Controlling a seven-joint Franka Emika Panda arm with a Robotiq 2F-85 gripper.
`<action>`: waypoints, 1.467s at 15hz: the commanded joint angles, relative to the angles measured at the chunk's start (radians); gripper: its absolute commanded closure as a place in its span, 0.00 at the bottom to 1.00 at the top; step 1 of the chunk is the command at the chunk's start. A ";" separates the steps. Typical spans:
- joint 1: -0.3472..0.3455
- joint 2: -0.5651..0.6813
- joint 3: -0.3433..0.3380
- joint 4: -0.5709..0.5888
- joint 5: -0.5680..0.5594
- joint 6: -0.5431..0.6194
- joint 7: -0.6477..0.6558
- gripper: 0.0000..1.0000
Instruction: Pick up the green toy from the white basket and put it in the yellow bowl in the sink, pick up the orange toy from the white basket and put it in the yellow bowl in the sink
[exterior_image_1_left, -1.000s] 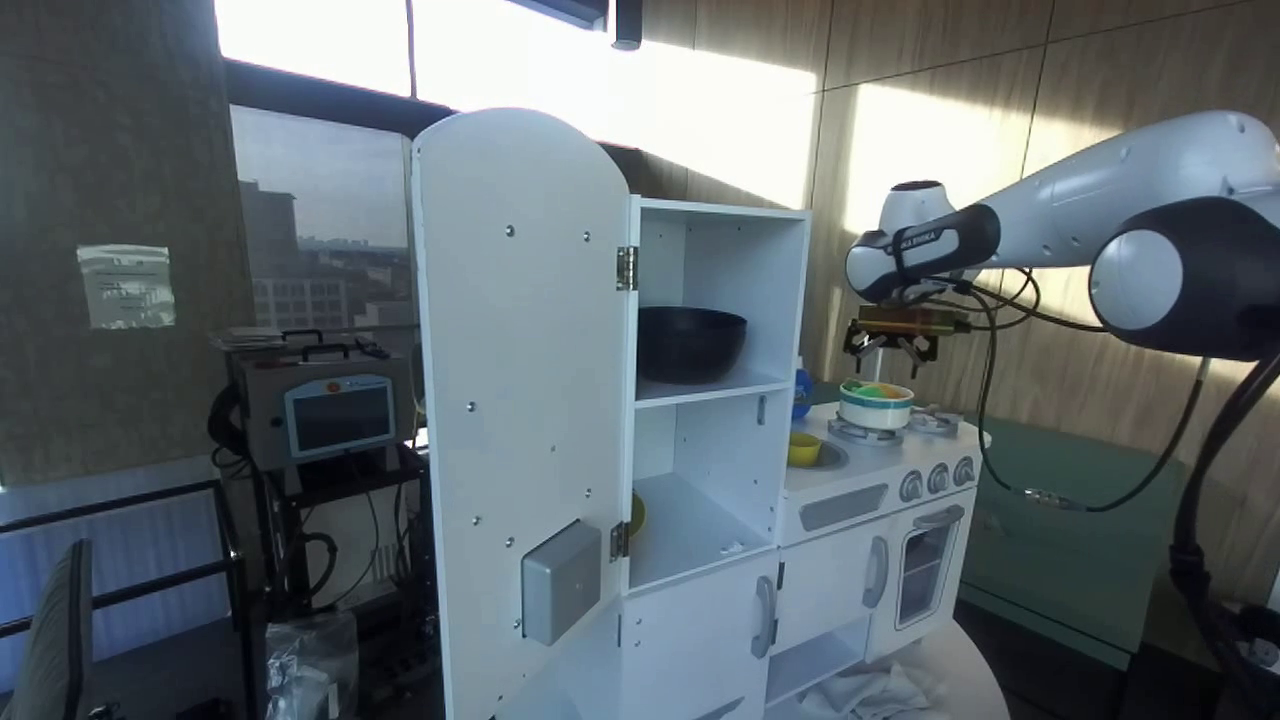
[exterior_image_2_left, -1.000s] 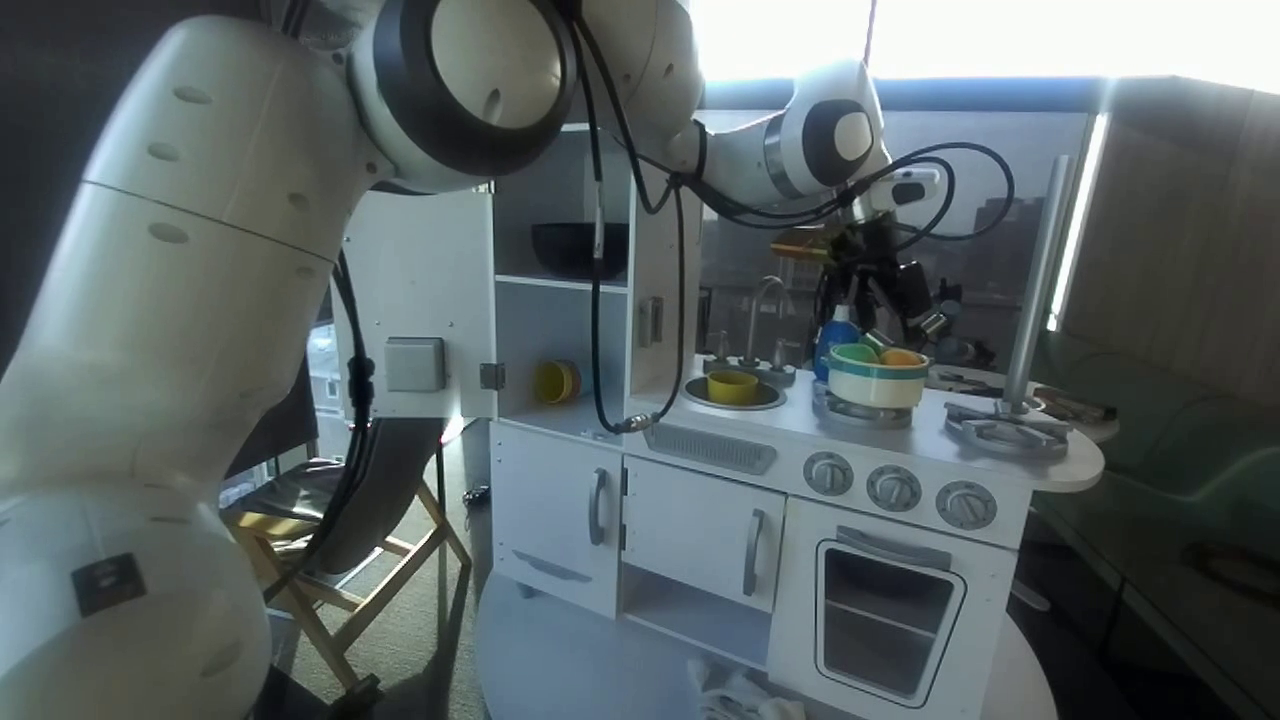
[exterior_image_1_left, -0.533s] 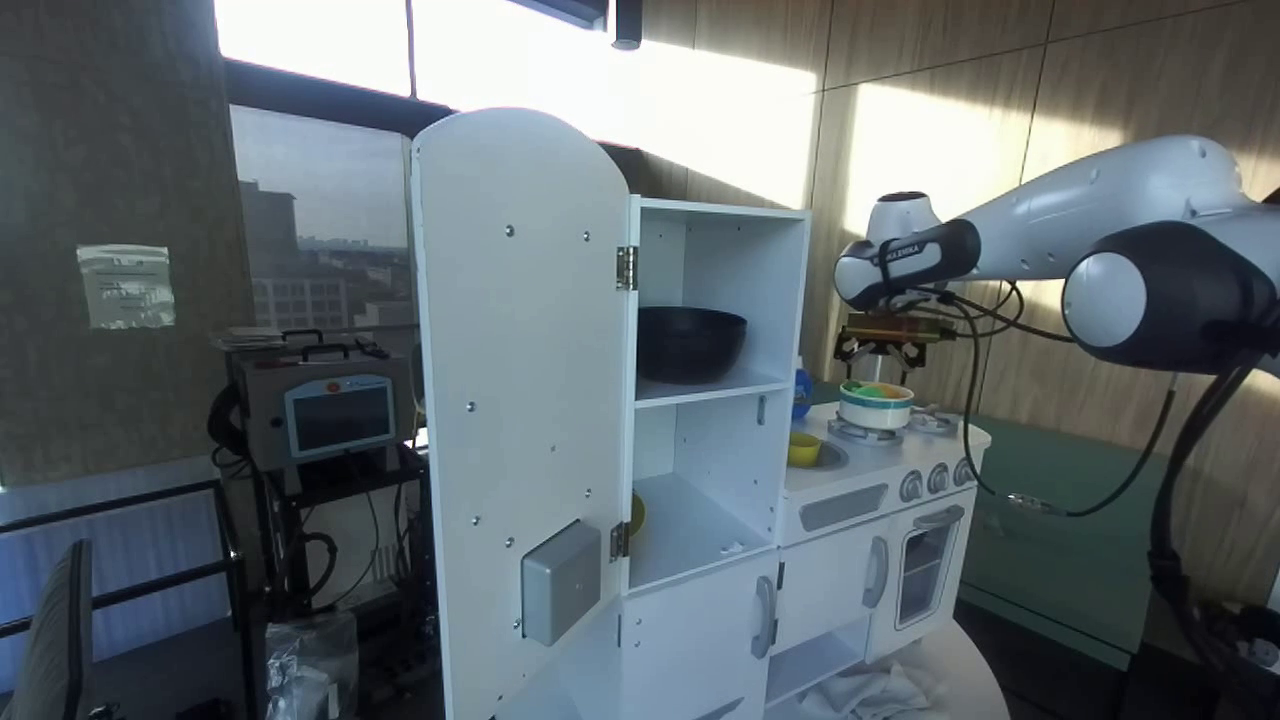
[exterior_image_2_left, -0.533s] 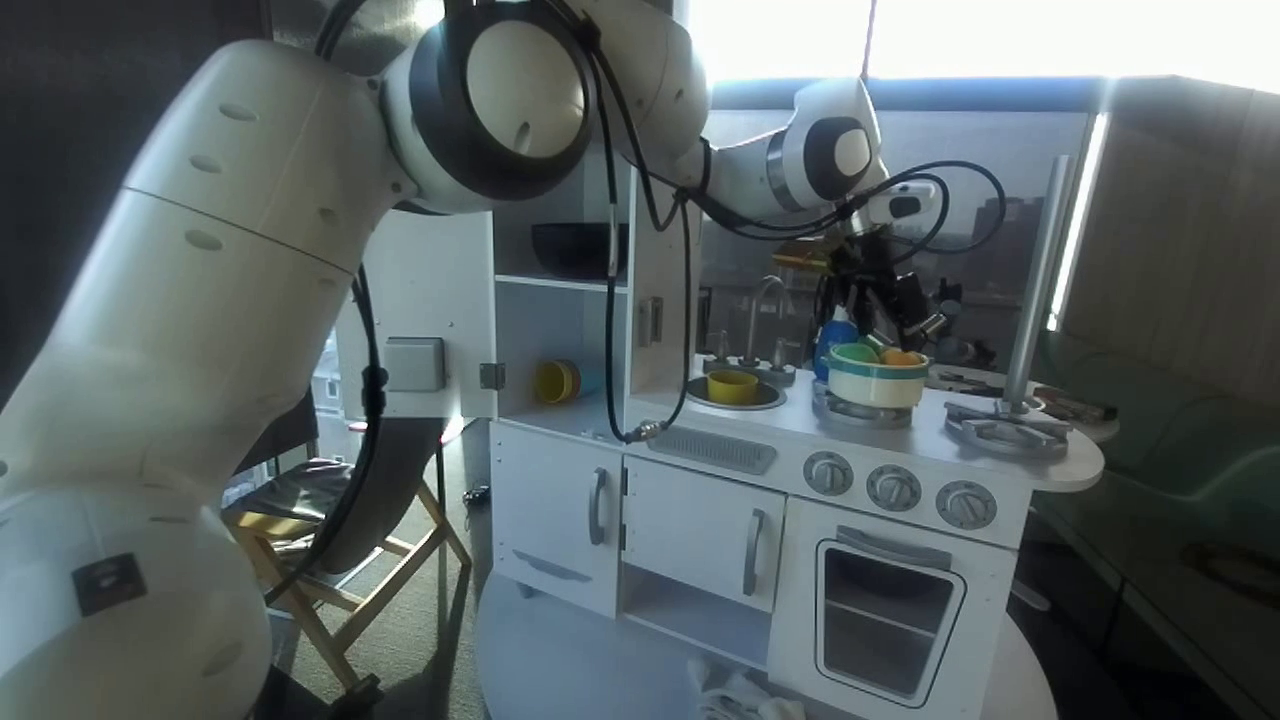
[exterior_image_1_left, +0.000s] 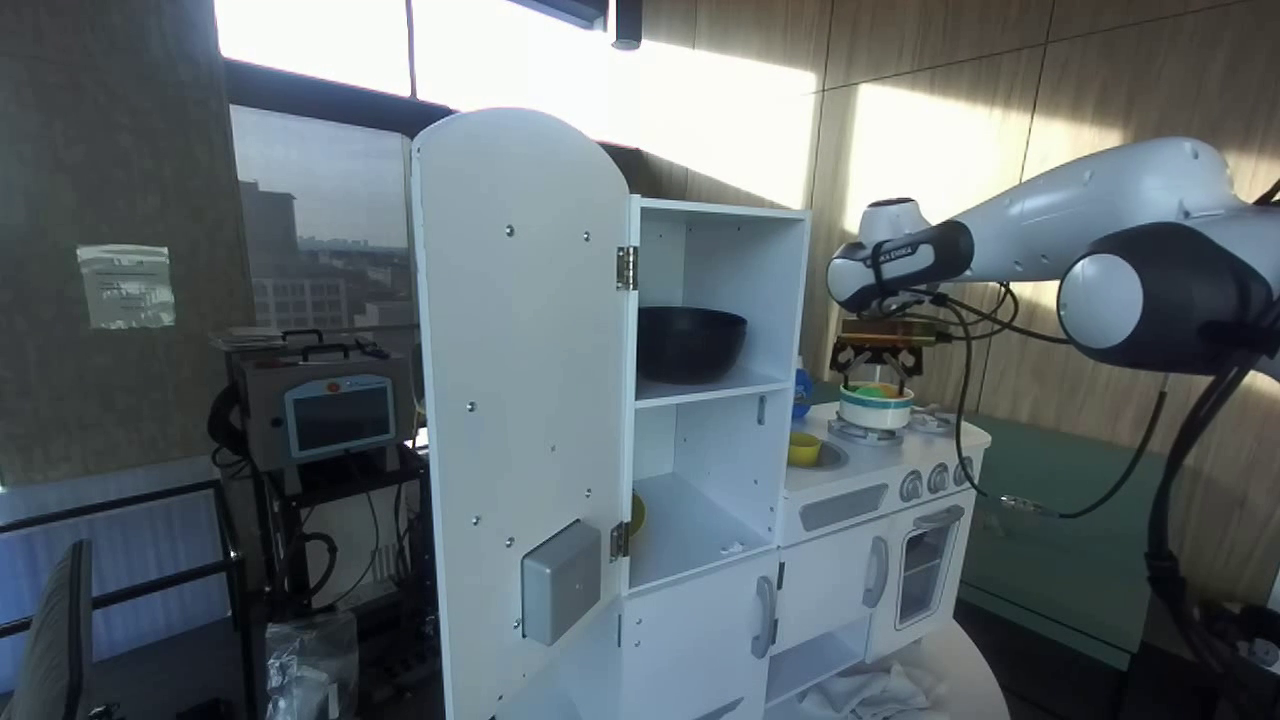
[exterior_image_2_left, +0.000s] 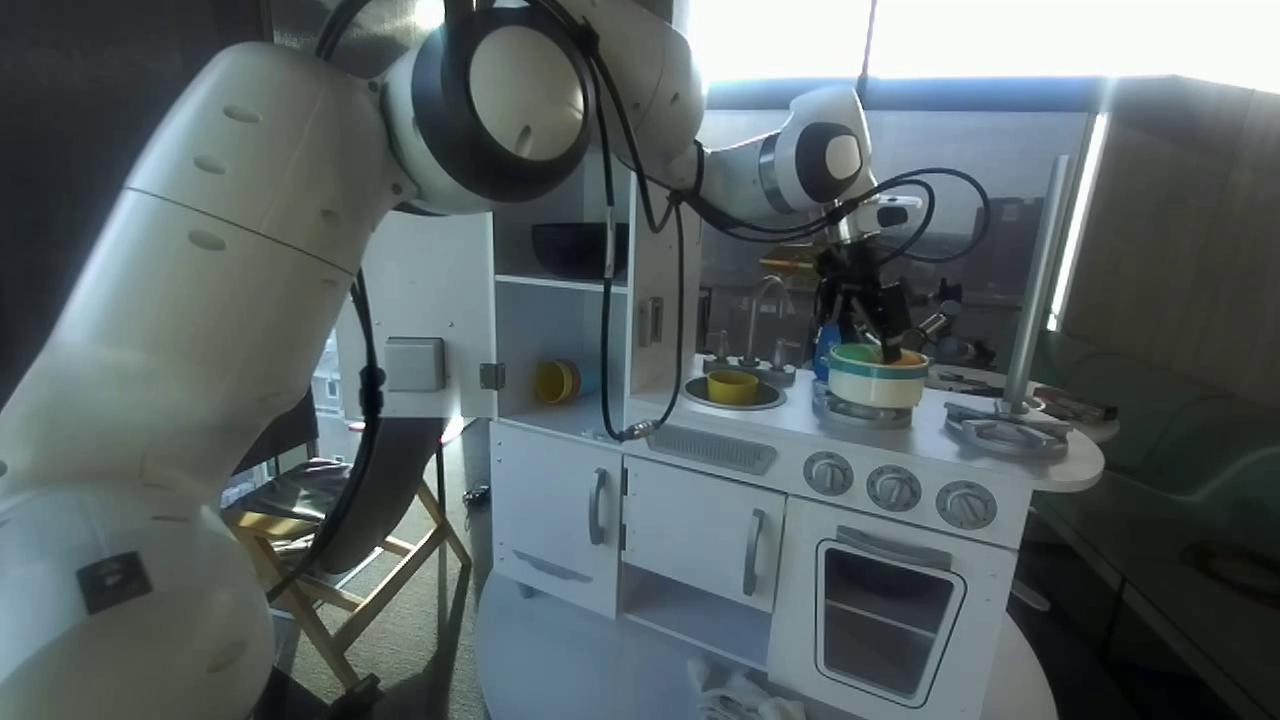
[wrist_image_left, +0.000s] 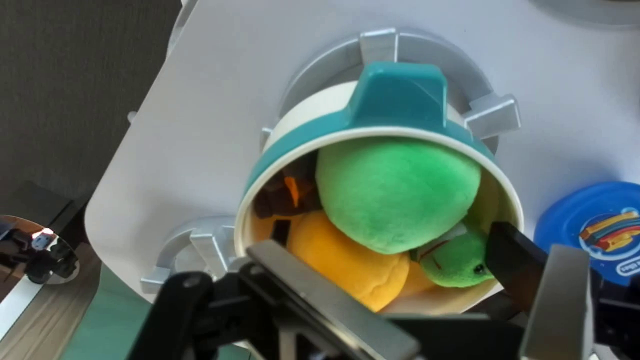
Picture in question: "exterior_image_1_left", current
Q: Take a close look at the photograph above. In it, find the clear plastic bag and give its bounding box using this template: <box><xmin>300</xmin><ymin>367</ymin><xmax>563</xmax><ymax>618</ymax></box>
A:
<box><xmin>260</xmin><ymin>608</ymin><xmax>366</xmax><ymax>720</ymax></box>

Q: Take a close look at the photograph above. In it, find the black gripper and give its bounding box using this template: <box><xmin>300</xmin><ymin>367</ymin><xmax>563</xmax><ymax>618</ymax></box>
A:
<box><xmin>829</xmin><ymin>321</ymin><xmax>940</xmax><ymax>406</ymax></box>

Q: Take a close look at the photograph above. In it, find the black metal railing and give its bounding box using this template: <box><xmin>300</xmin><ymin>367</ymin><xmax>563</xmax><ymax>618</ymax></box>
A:
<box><xmin>0</xmin><ymin>478</ymin><xmax>235</xmax><ymax>641</ymax></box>

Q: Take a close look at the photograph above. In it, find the white crumpled cloth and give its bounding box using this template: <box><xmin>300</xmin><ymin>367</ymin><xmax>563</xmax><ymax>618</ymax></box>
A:
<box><xmin>808</xmin><ymin>662</ymin><xmax>945</xmax><ymax>720</ymax></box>

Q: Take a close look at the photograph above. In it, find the black bowl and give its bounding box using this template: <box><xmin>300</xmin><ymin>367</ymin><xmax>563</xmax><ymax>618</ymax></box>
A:
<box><xmin>638</xmin><ymin>303</ymin><xmax>753</xmax><ymax>389</ymax></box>

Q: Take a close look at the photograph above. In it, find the green cabinet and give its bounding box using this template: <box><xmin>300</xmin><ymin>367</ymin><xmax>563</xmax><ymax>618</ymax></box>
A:
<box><xmin>958</xmin><ymin>416</ymin><xmax>1194</xmax><ymax>672</ymax></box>

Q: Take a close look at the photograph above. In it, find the taped paper sheet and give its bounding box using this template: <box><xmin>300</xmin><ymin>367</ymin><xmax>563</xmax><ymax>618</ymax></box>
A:
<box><xmin>74</xmin><ymin>240</ymin><xmax>179</xmax><ymax>333</ymax></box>

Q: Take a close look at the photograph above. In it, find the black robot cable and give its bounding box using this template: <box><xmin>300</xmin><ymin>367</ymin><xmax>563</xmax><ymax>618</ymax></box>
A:
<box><xmin>929</xmin><ymin>283</ymin><xmax>1280</xmax><ymax>645</ymax></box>

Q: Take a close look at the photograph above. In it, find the mesh window shade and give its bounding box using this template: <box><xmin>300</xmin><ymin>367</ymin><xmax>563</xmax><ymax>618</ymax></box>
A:
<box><xmin>0</xmin><ymin>0</ymin><xmax>260</xmax><ymax>490</ymax></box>

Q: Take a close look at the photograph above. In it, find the black equipment cart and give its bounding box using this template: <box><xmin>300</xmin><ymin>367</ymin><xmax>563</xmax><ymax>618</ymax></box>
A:
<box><xmin>209</xmin><ymin>385</ymin><xmax>438</xmax><ymax>720</ymax></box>

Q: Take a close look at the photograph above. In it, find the white toy kitchen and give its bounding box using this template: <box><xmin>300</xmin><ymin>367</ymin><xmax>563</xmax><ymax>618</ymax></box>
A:
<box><xmin>409</xmin><ymin>106</ymin><xmax>997</xmax><ymax>720</ymax></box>

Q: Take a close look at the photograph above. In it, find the grey box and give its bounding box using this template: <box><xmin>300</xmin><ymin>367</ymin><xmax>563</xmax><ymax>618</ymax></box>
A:
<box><xmin>516</xmin><ymin>516</ymin><xmax>608</xmax><ymax>650</ymax></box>

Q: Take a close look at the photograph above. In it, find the grey device with screen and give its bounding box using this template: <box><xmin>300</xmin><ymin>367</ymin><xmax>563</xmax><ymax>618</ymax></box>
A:
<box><xmin>223</xmin><ymin>338</ymin><xmax>417</xmax><ymax>473</ymax></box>

